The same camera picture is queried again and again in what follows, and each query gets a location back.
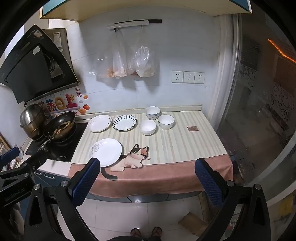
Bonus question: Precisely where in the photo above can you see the stainless steel pot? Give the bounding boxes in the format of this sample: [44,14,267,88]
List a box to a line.
[20,103,47,140]

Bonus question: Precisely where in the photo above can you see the clear plastic bag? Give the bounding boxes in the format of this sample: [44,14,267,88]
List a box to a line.
[126,42,139,76]
[135,46,155,78]
[89,32,115,79]
[112,30,128,79]

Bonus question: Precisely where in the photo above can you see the overhead kitchen cabinet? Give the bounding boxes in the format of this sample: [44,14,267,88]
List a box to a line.
[39,0,252,23]

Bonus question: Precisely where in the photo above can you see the plain white bowl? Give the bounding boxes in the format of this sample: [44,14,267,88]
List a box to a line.
[139,120,157,136]

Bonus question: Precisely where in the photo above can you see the cardboard piece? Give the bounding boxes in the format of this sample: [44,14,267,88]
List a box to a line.
[178,211,208,237]

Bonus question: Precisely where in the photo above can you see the striped tablecloth with cat print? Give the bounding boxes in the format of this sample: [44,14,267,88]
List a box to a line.
[68,110,234,198]

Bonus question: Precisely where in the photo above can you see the white bowl with dark rim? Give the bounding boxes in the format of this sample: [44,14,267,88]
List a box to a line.
[158,114,175,130]

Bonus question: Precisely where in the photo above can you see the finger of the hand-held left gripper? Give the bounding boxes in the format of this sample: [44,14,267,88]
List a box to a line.
[17,150,48,174]
[0,147,20,164]

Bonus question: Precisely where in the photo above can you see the black range hood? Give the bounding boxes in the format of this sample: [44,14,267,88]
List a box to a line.
[0,24,82,104]

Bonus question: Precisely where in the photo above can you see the white floral plate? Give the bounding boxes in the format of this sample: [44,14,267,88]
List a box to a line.
[89,138,123,167]
[89,123,113,133]
[89,115,112,130]

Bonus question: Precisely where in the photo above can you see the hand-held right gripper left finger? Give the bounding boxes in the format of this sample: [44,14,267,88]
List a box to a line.
[24,158,102,241]

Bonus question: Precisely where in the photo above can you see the black induction cooktop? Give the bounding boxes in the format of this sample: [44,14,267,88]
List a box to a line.
[25,122,89,163]

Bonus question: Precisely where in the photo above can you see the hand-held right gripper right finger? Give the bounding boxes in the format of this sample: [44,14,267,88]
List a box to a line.
[195,158,271,241]

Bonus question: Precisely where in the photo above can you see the glass sliding door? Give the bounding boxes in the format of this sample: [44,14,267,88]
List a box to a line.
[217,14,296,209]

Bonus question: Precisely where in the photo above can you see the colourful wall stickers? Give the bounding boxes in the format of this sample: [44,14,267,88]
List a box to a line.
[35,87,90,117]

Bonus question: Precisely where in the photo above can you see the white bowl with coloured spots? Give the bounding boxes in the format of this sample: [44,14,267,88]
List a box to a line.
[146,106,160,121]

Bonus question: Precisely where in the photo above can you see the blue striped plate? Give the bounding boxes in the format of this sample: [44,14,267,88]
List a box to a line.
[112,115,137,132]

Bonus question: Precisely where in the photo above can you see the black wok with food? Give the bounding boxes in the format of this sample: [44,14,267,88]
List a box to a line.
[35,112,77,151]

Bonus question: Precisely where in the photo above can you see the wall hook rail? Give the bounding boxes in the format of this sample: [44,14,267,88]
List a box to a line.
[107,20,162,30]

